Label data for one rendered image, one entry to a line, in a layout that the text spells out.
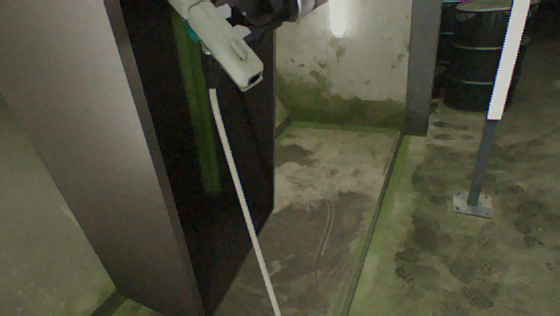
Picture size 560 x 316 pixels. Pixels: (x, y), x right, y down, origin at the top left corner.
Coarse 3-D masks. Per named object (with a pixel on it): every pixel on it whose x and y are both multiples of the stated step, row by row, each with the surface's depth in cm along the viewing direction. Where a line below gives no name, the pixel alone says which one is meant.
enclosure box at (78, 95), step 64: (0, 0) 44; (64, 0) 40; (128, 0) 80; (0, 64) 53; (64, 64) 47; (128, 64) 43; (192, 64) 111; (64, 128) 57; (128, 128) 50; (192, 128) 122; (256, 128) 117; (64, 192) 74; (128, 192) 62; (192, 192) 133; (256, 192) 139; (128, 256) 82; (192, 256) 118
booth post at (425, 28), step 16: (416, 0) 203; (432, 0) 199; (416, 16) 208; (432, 16) 204; (416, 32) 213; (432, 32) 209; (416, 48) 219; (432, 48) 214; (416, 64) 225; (432, 64) 220; (416, 80) 231; (432, 80) 227; (416, 96) 237; (416, 112) 245; (416, 128) 252
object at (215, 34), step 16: (176, 0) 48; (192, 0) 48; (192, 16) 48; (208, 16) 48; (208, 32) 47; (224, 32) 48; (208, 48) 50; (224, 48) 47; (240, 48) 46; (208, 64) 57; (224, 64) 49; (240, 64) 47; (256, 64) 47; (208, 80) 64; (240, 80) 48
